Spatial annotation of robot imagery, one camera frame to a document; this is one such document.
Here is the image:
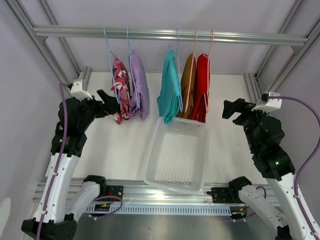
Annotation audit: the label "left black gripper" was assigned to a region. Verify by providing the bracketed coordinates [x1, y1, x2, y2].
[75, 89, 119, 131]

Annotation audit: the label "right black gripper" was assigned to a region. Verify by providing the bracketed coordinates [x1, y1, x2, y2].
[221, 97, 270, 151]

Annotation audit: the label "red trousers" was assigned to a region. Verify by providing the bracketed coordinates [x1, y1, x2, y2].
[191, 53, 210, 123]

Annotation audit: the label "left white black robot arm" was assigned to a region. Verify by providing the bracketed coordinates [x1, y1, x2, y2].
[21, 89, 120, 240]

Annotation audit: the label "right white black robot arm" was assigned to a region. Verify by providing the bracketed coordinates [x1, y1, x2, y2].
[222, 92, 320, 240]

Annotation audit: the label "pink floral trousers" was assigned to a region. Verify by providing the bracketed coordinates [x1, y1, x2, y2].
[110, 58, 132, 125]

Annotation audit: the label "white plastic basket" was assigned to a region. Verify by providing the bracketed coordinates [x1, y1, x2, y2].
[143, 117, 210, 194]

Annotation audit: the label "aluminium frame right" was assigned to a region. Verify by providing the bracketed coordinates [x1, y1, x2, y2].
[243, 0, 320, 102]

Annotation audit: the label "aluminium frame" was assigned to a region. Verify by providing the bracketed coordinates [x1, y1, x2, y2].
[5, 0, 92, 91]
[243, 0, 320, 102]

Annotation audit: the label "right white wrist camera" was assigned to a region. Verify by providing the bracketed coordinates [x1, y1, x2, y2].
[251, 91, 282, 113]

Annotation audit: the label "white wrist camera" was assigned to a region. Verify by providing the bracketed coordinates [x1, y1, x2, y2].
[70, 79, 93, 101]
[251, 91, 282, 113]

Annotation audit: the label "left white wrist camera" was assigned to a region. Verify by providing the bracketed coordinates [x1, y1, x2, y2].
[70, 79, 93, 101]

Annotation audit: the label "blue wire hanger floral trousers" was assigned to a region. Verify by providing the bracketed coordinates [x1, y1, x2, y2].
[103, 26, 121, 104]

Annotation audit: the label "blue wire hanger lilac trousers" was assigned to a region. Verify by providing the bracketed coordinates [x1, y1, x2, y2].
[126, 26, 141, 109]

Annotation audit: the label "blue wire hanger teal trousers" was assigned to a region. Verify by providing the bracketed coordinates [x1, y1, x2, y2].
[169, 28, 183, 112]

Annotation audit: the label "pink wire hanger brown trousers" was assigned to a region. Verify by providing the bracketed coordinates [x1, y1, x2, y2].
[184, 29, 199, 113]

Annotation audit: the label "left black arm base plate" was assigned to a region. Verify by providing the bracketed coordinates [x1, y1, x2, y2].
[105, 185, 124, 199]

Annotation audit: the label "aluminium hanging rail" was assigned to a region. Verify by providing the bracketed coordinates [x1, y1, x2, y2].
[32, 25, 308, 47]

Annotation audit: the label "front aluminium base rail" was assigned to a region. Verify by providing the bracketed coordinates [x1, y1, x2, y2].
[32, 178, 280, 206]

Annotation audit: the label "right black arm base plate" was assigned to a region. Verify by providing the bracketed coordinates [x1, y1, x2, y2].
[206, 187, 237, 204]

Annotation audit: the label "aluminium frame left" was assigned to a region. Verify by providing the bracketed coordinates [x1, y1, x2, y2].
[5, 0, 92, 91]

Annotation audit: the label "white slotted cable duct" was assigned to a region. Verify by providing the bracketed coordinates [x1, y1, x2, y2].
[82, 203, 233, 216]

